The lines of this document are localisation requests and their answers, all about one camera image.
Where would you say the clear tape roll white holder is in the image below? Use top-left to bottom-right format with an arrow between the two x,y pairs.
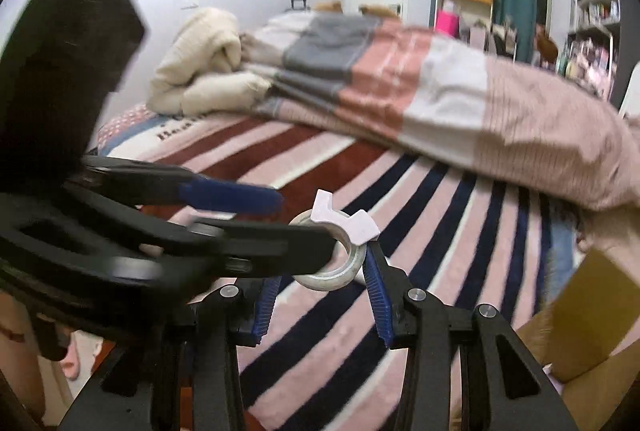
289,190 -> 381,292

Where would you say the brown cardboard box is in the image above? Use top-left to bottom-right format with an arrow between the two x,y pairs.
515,248 -> 640,431

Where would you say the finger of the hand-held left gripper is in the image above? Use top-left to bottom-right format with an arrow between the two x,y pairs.
82,156 -> 286,217
140,217 -> 337,279

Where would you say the striped plush bed blanket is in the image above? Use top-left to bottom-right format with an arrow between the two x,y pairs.
95,104 -> 591,431

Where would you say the cream fleece blanket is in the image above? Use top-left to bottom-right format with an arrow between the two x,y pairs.
149,8 -> 243,112

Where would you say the cream padded jacket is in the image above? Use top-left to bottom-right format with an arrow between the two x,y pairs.
182,72 -> 273,116

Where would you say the yellow white shelf unit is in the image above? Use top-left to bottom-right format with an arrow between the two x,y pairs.
434,0 -> 496,37

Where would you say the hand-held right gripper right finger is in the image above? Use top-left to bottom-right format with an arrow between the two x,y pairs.
365,241 -> 581,431

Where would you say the white bed headboard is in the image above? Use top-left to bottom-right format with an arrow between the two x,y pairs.
619,61 -> 640,119

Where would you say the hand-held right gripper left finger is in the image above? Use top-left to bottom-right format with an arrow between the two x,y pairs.
62,276 -> 282,431

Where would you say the brown plush toy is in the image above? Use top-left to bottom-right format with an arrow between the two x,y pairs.
535,24 -> 560,64

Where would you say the folded striped quilt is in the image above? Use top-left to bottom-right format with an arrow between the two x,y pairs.
240,11 -> 640,212

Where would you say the person's left forearm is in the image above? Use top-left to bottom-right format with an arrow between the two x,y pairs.
0,293 -> 46,427

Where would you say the pink gift bag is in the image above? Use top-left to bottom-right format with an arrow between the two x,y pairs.
434,10 -> 460,37

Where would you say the dark tall bookshelf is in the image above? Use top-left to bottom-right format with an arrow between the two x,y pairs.
565,0 -> 623,102

